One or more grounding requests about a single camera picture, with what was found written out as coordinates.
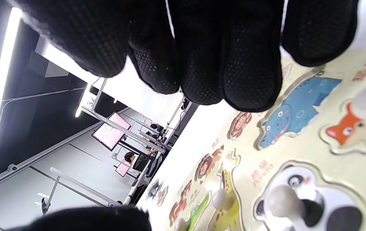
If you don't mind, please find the small pink monitor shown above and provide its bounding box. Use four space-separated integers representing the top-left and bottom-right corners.
115 159 132 177

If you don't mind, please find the giraffe puzzle piece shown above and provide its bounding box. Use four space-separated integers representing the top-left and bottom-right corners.
207 149 246 231

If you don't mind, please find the fox puzzle piece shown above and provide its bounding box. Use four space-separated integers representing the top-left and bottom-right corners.
320 80 366 155

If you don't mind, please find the person's right hand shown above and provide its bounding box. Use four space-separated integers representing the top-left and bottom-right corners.
7 0 360 231

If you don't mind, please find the white number sign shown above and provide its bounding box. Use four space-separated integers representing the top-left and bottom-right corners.
82 91 98 108

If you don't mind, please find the long ceiling light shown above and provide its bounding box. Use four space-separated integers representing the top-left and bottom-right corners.
0 7 23 155

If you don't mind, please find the wooden animal puzzle frame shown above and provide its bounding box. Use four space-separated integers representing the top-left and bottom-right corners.
137 47 366 231

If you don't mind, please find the aluminium station frame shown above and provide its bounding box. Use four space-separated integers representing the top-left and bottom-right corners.
80 77 172 154

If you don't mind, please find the large pink monitor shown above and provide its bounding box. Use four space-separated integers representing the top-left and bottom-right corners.
91 111 132 151

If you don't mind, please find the aluminium corner frame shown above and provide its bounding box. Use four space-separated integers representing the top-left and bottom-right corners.
42 166 114 216

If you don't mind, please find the green crocodile puzzle piece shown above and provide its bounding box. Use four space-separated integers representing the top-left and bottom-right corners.
170 191 212 231

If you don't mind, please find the white partition panel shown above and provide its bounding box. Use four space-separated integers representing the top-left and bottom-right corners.
35 35 199 127

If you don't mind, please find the panda puzzle piece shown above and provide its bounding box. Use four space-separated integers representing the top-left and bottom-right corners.
254 161 366 231

